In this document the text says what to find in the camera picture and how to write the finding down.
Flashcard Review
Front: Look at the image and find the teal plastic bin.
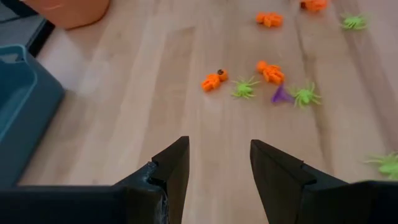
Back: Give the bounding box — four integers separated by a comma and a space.
0, 43, 67, 187

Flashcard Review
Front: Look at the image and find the orange plastic pumpkin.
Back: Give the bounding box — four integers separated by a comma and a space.
201, 68, 229, 93
256, 60, 285, 85
255, 11, 284, 28
300, 0, 329, 12

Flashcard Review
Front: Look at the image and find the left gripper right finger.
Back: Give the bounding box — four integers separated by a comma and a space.
250, 139, 349, 224

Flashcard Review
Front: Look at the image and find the green plastic spider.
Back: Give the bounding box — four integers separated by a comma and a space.
289, 81, 323, 110
363, 151, 398, 180
230, 76, 261, 100
339, 12, 369, 31

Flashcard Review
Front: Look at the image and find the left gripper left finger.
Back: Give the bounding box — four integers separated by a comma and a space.
113, 136, 190, 224

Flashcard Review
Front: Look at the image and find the orange plastic bin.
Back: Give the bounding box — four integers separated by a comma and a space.
21, 0, 111, 30

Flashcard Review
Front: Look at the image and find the purple plastic witch hat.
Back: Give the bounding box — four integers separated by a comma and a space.
270, 83, 295, 105

